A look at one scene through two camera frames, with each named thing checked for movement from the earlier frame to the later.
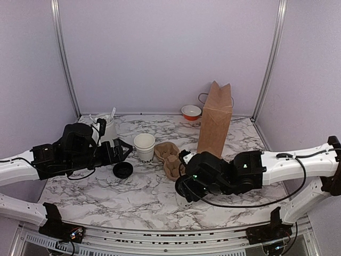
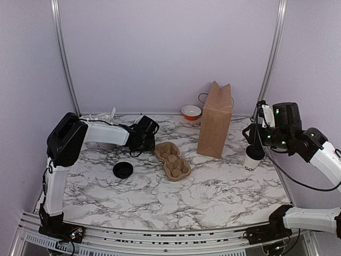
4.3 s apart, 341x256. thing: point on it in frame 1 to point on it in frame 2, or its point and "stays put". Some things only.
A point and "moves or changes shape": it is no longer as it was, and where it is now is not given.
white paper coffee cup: x=182 y=202 moves or changes shape
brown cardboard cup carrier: x=168 y=153 stays put
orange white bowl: x=191 y=112 stays put
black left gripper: x=109 y=154 to x=151 y=146
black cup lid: x=122 y=170 stays put
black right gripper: x=188 y=185 to x=252 y=139
